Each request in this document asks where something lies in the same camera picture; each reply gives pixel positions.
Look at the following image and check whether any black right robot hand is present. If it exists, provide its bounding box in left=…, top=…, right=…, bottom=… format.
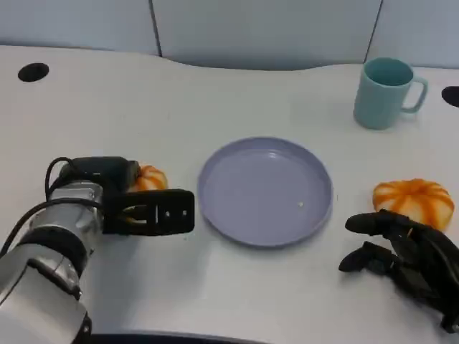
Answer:
left=339, top=209, right=459, bottom=336

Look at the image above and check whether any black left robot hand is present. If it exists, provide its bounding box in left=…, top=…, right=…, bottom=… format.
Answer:
left=59, top=156, right=141, bottom=196

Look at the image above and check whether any orange and white bread roll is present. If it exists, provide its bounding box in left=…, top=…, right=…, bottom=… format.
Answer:
left=131, top=164, right=169, bottom=193
left=372, top=178, right=452, bottom=230

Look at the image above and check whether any grey partition panel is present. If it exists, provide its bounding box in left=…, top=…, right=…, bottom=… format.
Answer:
left=0, top=0, right=163, bottom=58
left=364, top=0, right=459, bottom=70
left=148, top=0, right=382, bottom=72

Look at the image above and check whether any pale green mug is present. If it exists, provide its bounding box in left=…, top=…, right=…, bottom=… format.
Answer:
left=353, top=57, right=430, bottom=130

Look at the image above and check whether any lilac plate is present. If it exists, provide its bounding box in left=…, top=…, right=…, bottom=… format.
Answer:
left=197, top=136, right=334, bottom=249

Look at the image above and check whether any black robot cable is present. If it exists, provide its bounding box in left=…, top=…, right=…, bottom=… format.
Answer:
left=0, top=199, right=103, bottom=259
left=44, top=156, right=79, bottom=201

